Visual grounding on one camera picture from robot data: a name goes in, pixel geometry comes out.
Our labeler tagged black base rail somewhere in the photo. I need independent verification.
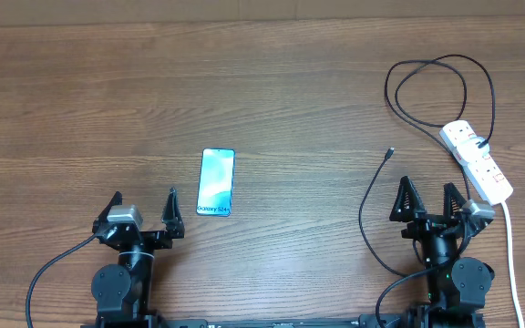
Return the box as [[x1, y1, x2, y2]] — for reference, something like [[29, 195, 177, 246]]
[[79, 316, 409, 328]]

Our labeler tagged blue Galaxy smartphone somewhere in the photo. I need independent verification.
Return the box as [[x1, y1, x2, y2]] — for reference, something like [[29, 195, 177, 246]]
[[196, 149, 235, 217]]

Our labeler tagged brown cardboard backdrop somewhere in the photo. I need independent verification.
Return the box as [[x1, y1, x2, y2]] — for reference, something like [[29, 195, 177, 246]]
[[0, 0, 525, 26]]

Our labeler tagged white power strip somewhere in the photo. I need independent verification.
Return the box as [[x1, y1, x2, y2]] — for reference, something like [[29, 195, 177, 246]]
[[439, 120, 513, 205]]

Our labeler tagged black USB charging cable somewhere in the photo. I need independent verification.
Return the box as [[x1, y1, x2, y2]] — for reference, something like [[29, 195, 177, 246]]
[[358, 54, 497, 278]]

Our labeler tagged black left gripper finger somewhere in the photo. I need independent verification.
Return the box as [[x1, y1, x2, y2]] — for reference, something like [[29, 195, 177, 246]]
[[98, 191, 122, 222], [161, 188, 185, 239]]

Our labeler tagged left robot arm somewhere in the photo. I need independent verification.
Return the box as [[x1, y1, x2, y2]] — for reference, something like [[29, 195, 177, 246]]
[[91, 189, 185, 327]]

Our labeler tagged white power strip cord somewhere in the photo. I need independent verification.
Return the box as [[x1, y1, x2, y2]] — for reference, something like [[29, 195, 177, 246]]
[[500, 200, 525, 328]]

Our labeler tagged white USB charger plug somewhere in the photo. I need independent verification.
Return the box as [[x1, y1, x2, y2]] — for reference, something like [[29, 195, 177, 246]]
[[453, 137, 489, 167]]

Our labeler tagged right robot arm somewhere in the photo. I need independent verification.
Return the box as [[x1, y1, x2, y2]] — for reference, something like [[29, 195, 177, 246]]
[[389, 176, 495, 327]]

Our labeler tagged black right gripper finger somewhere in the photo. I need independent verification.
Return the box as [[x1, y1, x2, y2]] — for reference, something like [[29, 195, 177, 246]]
[[443, 183, 467, 219], [389, 176, 427, 222]]

